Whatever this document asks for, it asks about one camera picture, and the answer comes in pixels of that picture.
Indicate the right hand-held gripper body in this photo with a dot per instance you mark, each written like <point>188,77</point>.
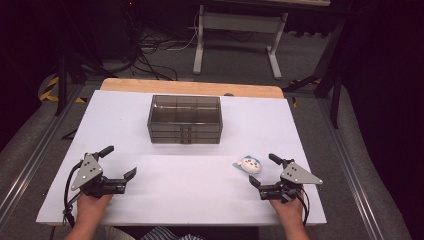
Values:
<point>296,175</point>

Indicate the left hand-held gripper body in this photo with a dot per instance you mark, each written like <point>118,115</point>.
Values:
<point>87,170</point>

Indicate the white and blue plush toy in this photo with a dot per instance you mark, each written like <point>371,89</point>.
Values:
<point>249,165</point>

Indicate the smoky clear drawer cabinet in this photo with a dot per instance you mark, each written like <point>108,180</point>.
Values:
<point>185,111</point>

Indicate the person's right hand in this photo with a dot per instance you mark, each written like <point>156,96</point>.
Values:
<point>288,210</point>

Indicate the person's left hand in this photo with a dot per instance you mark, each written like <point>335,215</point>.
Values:
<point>91,206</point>

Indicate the white board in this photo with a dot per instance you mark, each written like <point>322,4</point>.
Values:
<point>186,186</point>

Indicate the person's striped clothing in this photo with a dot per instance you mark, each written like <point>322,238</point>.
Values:
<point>163,234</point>

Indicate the black metal stand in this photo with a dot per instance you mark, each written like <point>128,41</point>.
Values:
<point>61,83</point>
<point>335,96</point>

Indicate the yellow and black floor tape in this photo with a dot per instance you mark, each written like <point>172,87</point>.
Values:
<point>50,90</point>

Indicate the wooden table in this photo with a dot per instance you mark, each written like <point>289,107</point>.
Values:
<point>186,87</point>

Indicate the aluminium rail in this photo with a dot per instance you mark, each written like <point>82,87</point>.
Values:
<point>33,163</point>
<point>353,180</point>

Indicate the white metal desk frame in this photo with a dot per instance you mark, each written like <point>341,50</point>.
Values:
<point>240,22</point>

